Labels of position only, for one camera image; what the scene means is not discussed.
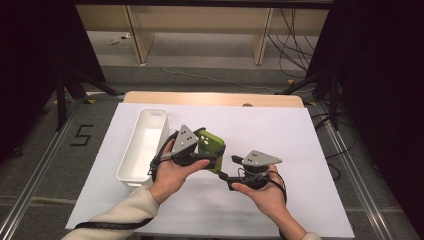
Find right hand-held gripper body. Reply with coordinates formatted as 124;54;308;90
227;149;283;192

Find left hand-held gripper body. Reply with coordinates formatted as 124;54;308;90
159;124;218;168

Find green phone with cartoon case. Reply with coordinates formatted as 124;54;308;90
197;129;227;174

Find white plastic bin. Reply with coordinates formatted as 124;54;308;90
115;107;170;193

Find person's left hand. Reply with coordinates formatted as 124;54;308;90
148;138;212;205

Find person's right hand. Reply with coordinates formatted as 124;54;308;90
231;164;290;221

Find white sheet mat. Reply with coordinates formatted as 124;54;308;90
65;102;355;239

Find black metal stand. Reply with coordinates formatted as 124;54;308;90
54;68;126;132
274;68;341;132

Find beige wooden shelf unit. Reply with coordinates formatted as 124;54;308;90
74;3;331;66

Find black curtain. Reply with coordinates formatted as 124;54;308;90
0;0;106;163
306;0;424;231

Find right hand-held gripper black cable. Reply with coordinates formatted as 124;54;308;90
268;169;288;205

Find hand-held gripper black cable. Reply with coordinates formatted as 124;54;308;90
74;130;181;231
268;169;288;205

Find thin white floor cable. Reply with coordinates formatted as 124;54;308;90
146;46;278;94

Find black floor cables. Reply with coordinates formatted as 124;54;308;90
311;111;360;181

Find metal floor rail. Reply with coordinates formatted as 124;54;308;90
314;101;391;240
0;99;84;240

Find left hand-held gripper black cable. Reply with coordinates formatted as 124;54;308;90
74;130;181;231

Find bundle of black hanging cables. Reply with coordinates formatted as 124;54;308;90
268;8;318;79

